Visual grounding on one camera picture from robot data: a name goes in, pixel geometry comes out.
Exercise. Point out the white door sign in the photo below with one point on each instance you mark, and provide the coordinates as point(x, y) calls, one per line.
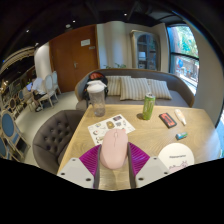
point(85, 42)

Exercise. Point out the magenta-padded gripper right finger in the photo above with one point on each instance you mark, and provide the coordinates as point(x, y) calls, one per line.
point(151, 170)

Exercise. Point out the pink computer mouse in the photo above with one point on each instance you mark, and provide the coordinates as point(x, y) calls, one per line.
point(114, 148)

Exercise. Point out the white squeeze tube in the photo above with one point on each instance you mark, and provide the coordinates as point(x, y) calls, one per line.
point(180, 116)

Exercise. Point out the group of blue chairs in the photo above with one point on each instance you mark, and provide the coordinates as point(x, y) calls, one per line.
point(7, 125)

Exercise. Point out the green drink can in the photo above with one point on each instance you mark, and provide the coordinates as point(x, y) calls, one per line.
point(148, 106)

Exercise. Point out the black backpack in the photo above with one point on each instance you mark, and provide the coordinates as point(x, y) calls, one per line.
point(96, 76)

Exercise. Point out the grey curved sofa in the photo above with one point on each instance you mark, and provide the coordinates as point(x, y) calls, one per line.
point(181, 90)

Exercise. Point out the brown wooden door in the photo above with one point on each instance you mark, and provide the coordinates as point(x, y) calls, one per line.
point(68, 63)

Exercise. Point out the white sticker sheet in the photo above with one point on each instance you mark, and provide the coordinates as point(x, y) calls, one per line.
point(100, 128)

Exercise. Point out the grey tufted armchair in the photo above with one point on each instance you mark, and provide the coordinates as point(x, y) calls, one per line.
point(55, 140)

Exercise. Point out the group of white chairs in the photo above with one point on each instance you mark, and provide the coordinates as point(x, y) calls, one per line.
point(51, 85)

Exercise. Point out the arched glass cabinet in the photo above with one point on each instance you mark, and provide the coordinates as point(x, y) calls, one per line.
point(146, 51)

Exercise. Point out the black box with red print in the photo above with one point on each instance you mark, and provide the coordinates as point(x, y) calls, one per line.
point(167, 120)

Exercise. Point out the green plant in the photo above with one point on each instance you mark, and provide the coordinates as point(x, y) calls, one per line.
point(116, 66)

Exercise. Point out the white cartoon mouse pad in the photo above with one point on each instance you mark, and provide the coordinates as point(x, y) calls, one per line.
point(176, 153)

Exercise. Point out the dark-framed window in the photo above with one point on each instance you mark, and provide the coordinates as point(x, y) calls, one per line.
point(185, 56)

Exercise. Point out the person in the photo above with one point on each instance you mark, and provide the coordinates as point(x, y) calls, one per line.
point(38, 90)

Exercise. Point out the clear shaker bottle white lid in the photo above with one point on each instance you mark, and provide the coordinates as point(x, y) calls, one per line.
point(97, 101)

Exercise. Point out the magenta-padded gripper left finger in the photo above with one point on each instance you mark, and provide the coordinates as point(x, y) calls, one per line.
point(76, 172)

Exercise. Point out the small teal pack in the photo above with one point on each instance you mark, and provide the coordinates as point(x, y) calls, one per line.
point(181, 135)

